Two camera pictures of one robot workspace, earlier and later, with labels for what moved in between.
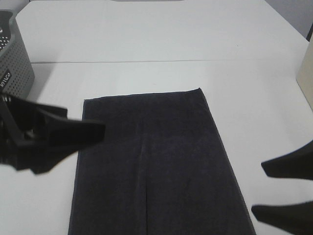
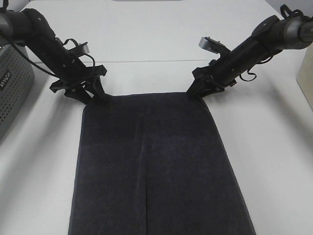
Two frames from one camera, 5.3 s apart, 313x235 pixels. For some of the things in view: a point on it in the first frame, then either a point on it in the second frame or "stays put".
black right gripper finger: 297,164 -> 196,87
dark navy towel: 161,168 stays put
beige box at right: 304,78 stays put
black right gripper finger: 296,219 -> 208,89
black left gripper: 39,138 -> 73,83
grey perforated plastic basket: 17,74 stays put
